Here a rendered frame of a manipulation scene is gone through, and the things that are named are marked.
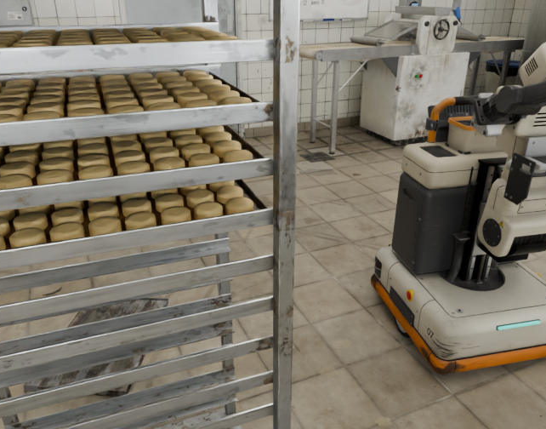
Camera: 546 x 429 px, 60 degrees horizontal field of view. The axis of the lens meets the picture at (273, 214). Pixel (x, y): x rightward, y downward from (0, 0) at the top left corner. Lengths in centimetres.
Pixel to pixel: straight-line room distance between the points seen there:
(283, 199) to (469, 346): 136
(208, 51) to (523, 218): 142
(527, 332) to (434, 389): 42
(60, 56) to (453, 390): 180
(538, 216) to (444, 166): 37
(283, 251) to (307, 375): 125
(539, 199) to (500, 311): 46
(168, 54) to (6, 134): 24
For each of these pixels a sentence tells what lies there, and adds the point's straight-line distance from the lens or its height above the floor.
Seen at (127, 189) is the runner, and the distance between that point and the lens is 74.
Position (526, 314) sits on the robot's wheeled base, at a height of 27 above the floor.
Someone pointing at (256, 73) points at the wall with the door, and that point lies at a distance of 497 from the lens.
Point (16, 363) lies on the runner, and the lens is 89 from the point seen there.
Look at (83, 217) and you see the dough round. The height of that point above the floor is 104.
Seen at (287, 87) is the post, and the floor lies 127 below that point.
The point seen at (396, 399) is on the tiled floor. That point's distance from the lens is 199.
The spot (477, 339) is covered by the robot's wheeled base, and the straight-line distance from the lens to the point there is 201.
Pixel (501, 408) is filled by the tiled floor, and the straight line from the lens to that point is 208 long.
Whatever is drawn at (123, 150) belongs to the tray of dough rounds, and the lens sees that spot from 88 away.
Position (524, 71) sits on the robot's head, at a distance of 178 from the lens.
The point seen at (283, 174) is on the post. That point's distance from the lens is 75.
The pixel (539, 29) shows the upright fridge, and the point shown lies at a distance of 547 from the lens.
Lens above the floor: 140
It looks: 25 degrees down
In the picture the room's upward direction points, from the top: straight up
